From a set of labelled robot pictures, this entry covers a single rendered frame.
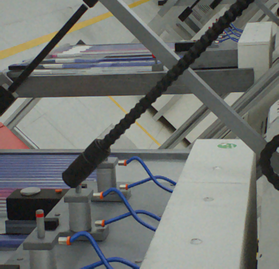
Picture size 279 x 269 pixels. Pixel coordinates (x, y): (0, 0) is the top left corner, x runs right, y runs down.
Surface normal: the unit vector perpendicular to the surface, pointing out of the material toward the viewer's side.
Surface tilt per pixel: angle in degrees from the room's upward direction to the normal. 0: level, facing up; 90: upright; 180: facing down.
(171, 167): 46
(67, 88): 90
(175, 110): 90
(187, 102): 90
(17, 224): 90
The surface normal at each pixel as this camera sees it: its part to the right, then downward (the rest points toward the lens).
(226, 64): -0.18, 0.25
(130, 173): -0.05, -0.97
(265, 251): -0.72, -0.69
